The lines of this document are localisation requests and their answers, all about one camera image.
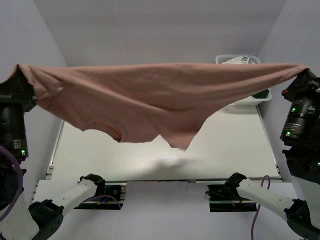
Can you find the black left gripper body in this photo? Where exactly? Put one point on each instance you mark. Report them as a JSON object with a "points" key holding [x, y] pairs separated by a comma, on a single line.
{"points": [[12, 109]]}

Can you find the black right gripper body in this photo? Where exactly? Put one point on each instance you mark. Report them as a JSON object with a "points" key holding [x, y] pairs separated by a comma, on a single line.
{"points": [[303, 108]]}

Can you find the dark green t-shirt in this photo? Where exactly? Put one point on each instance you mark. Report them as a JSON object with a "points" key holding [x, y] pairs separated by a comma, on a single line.
{"points": [[261, 95]]}

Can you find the white t-shirt green lettering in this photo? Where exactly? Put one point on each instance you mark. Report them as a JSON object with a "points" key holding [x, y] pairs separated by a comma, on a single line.
{"points": [[238, 60]]}

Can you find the pink t-shirt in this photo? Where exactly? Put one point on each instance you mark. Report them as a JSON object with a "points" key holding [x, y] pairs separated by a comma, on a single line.
{"points": [[137, 103]]}

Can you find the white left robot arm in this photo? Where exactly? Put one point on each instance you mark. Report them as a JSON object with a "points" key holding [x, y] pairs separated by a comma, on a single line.
{"points": [[21, 216]]}

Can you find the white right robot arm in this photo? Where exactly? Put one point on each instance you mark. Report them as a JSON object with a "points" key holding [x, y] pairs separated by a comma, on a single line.
{"points": [[302, 213]]}

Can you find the white plastic laundry basket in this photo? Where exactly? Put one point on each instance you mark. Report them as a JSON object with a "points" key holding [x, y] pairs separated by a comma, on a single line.
{"points": [[248, 101]]}

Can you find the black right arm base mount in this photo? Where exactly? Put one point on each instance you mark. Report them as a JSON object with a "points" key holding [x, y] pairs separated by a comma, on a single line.
{"points": [[225, 200]]}

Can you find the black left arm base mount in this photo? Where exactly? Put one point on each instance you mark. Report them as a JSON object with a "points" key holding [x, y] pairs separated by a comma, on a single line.
{"points": [[113, 199]]}

